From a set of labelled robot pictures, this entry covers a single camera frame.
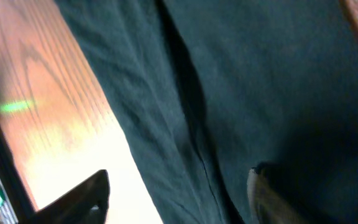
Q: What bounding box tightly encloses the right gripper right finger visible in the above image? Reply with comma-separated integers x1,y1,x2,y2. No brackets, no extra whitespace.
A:
247,163,310,224

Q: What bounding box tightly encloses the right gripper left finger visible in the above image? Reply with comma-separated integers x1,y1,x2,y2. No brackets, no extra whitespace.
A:
26,169,110,224

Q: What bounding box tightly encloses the dark teal t-shirt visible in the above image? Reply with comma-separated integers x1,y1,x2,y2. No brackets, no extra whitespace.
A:
57,0,358,223

